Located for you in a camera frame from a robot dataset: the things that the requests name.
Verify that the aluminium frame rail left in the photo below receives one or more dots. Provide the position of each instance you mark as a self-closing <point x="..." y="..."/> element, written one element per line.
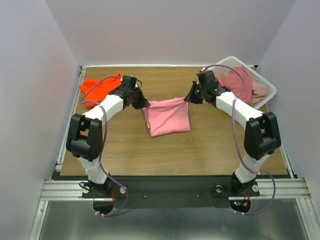
<point x="43" y="204"/>

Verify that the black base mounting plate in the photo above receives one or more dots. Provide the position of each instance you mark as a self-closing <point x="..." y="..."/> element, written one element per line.
<point x="152" y="192"/>

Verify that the dusty rose t shirt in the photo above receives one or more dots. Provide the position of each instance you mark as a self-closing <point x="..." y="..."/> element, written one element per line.
<point x="233" y="82"/>

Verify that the aluminium frame rail right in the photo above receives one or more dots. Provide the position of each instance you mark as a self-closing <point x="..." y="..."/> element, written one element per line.
<point x="297" y="188"/>

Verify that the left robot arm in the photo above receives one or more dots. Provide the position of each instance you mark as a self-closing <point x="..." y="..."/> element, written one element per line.
<point x="87" y="133"/>

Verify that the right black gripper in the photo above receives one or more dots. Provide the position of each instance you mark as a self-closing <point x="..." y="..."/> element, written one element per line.
<point x="193" y="92"/>

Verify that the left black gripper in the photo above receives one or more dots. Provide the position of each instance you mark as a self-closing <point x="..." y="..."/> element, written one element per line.
<point x="143" y="102"/>

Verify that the aluminium frame rail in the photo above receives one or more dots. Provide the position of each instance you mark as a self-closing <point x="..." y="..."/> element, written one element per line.
<point x="297" y="188"/>
<point x="43" y="204"/>

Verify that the folded orange t shirt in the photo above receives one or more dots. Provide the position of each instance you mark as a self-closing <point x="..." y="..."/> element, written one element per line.
<point x="99" y="93"/>

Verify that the bright pink t shirt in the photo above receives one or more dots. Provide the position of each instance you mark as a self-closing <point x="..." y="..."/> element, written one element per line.
<point x="167" y="116"/>

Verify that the pale pink t shirt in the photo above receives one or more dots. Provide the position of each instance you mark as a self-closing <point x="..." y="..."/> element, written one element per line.
<point x="259" y="93"/>

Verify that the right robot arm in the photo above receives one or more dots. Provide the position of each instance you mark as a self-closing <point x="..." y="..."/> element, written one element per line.
<point x="261" y="130"/>

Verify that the white plastic basket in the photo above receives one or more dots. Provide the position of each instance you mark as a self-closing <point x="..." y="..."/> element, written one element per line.
<point x="227" y="64"/>

